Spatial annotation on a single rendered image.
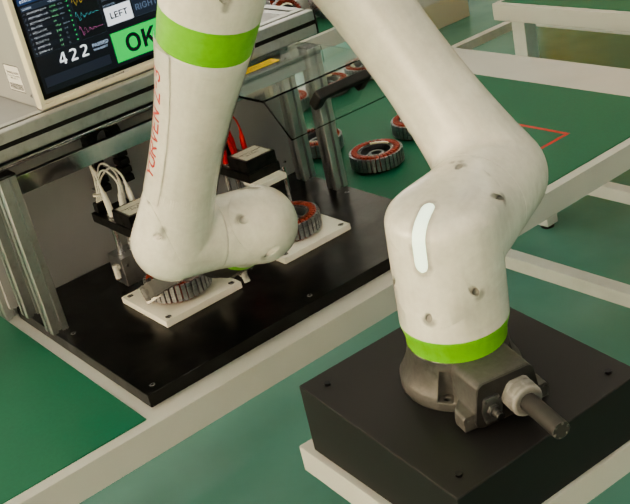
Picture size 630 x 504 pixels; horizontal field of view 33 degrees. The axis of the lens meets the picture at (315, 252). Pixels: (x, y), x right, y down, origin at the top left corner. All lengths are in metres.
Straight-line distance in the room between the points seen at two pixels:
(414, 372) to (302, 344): 0.41
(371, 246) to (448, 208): 0.68
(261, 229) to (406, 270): 0.31
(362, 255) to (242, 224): 0.42
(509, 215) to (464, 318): 0.13
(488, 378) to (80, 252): 0.99
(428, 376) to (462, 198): 0.22
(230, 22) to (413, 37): 0.23
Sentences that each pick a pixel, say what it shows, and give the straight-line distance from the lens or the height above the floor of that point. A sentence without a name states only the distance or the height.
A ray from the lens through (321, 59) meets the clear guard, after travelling 1.86.
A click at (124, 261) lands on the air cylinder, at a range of 1.89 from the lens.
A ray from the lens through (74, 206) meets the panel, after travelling 1.97.
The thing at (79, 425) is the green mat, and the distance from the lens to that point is 1.60.
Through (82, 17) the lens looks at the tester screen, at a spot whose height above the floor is 1.23.
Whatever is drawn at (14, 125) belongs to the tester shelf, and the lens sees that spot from 1.74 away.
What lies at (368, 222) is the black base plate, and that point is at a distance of 1.92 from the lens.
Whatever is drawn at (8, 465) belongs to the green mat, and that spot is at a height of 0.75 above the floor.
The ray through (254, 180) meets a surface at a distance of 1.90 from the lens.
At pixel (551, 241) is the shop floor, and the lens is 3.44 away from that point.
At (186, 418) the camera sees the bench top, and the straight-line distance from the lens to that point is 1.57.
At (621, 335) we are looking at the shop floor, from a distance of 2.94.
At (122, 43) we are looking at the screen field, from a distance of 1.83.
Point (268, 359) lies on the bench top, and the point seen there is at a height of 0.74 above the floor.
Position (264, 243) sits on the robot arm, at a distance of 1.44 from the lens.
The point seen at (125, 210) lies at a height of 0.92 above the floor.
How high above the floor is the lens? 1.57
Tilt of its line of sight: 26 degrees down
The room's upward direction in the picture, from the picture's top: 13 degrees counter-clockwise
